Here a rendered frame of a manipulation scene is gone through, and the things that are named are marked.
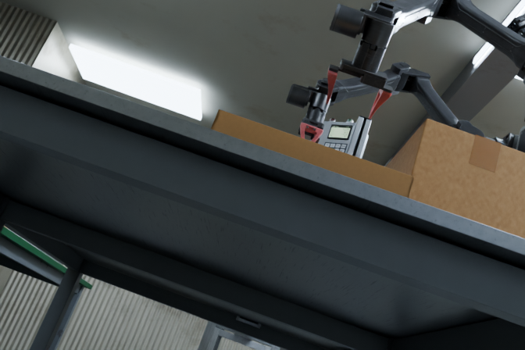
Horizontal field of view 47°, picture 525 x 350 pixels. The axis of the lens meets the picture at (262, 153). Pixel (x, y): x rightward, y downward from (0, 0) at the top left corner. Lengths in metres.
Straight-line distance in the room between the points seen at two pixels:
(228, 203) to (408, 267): 0.23
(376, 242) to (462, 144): 0.46
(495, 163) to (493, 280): 0.43
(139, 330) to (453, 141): 5.31
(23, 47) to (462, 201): 4.60
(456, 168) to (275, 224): 0.50
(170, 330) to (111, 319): 0.59
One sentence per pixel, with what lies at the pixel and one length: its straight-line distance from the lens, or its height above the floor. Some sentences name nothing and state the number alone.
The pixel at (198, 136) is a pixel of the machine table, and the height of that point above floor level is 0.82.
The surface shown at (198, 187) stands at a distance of 0.75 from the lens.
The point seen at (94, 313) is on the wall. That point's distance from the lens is 6.32.
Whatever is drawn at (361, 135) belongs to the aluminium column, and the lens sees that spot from 2.07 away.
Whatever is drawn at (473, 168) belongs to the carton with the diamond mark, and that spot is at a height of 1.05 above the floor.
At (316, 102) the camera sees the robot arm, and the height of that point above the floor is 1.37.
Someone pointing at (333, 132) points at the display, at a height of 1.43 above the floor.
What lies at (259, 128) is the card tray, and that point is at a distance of 0.76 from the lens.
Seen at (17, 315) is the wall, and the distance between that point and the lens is 6.50.
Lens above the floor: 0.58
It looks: 20 degrees up
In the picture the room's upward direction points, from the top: 21 degrees clockwise
